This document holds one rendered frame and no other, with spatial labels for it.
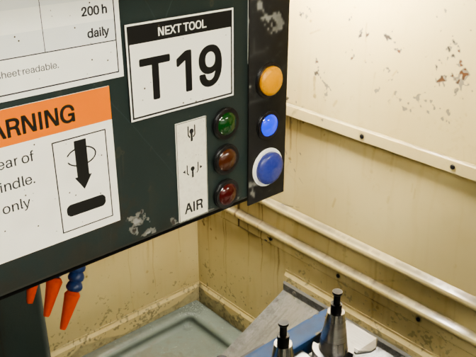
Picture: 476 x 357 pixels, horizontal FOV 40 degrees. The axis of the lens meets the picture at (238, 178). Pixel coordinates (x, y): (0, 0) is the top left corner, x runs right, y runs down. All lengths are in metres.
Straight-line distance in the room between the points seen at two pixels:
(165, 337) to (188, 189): 1.57
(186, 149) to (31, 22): 0.16
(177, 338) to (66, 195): 1.63
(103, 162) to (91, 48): 0.08
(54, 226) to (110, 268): 1.44
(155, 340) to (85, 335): 0.23
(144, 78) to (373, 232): 1.10
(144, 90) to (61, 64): 0.07
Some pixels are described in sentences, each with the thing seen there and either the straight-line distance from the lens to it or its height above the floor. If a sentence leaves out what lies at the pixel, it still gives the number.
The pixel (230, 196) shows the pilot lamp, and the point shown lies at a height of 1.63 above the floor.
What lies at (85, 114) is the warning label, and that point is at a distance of 0.46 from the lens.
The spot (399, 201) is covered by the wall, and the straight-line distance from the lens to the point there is 1.44.
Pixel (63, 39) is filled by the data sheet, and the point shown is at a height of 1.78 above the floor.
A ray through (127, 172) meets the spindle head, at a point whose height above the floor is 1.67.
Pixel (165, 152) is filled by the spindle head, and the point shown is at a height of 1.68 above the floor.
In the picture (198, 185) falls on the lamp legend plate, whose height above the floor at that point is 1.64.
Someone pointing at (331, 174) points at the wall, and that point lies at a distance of 1.54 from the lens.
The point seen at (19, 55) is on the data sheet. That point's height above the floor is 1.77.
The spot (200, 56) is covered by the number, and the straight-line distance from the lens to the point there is 0.50.
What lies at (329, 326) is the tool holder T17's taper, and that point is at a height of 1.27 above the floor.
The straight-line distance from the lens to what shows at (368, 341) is 1.07.
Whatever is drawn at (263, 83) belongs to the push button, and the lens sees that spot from 0.55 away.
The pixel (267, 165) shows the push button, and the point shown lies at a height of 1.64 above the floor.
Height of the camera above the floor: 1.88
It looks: 25 degrees down
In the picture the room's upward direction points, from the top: straight up
